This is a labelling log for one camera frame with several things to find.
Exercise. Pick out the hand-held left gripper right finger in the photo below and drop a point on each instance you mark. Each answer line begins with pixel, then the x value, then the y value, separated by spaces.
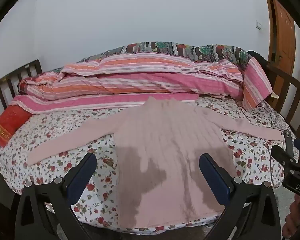
pixel 212 177

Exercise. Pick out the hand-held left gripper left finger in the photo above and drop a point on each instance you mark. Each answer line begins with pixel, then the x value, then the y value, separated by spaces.
pixel 83 176

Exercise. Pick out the pink knit sweater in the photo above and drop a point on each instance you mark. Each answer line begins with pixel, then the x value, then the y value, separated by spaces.
pixel 165 142

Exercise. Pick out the person's right hand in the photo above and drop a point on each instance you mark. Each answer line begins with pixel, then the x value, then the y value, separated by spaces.
pixel 291 217

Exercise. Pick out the floral bed sheet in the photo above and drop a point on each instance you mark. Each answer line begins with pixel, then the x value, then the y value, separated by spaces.
pixel 65 140

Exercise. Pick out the dark wooden footboard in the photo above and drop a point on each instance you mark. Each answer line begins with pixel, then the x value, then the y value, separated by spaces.
pixel 285 80

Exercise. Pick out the red pillow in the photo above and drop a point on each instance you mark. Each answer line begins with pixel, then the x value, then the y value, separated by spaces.
pixel 10 122

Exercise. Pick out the dark cloth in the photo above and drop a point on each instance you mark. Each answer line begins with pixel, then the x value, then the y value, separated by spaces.
pixel 257 56

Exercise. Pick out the pink striped quilt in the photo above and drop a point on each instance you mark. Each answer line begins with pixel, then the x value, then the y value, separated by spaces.
pixel 140 80

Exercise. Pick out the wooden door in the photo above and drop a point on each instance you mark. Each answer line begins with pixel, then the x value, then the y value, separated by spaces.
pixel 282 30

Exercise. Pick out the dark wooden headboard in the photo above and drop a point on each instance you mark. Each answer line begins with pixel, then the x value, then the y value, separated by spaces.
pixel 32 66

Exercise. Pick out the patchwork floral quilt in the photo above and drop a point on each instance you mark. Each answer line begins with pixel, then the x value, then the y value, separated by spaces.
pixel 165 47

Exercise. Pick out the white wall switch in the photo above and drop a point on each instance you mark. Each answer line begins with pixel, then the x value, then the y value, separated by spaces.
pixel 258 25

